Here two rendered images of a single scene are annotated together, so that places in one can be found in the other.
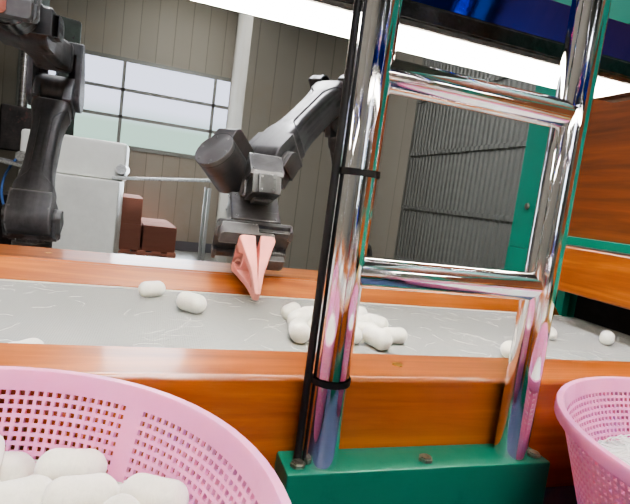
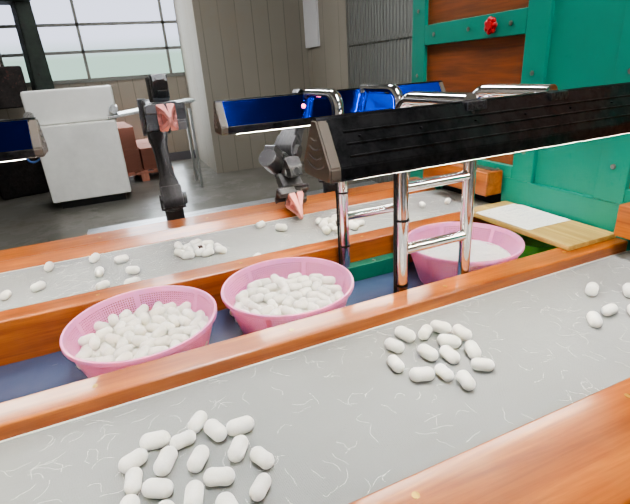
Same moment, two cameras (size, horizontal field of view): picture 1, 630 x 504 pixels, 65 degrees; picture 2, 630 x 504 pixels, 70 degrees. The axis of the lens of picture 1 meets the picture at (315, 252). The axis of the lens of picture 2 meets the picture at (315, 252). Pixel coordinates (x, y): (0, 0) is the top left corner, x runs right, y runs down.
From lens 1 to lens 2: 0.76 m
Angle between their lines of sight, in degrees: 16
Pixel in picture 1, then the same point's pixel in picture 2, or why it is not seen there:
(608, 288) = not seen: hidden behind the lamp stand
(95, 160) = (89, 106)
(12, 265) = (202, 227)
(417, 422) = (370, 251)
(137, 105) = (94, 37)
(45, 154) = (167, 164)
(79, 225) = (95, 163)
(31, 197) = (171, 189)
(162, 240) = not seen: hidden behind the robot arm
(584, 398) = (418, 233)
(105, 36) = not seen: outside the picture
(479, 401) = (387, 241)
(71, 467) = (296, 276)
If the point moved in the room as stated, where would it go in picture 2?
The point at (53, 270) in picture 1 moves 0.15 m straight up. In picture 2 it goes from (217, 225) to (209, 175)
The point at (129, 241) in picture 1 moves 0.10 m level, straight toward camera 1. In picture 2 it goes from (132, 165) to (133, 166)
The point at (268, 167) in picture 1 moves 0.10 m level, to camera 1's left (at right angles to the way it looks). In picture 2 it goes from (294, 163) to (260, 166)
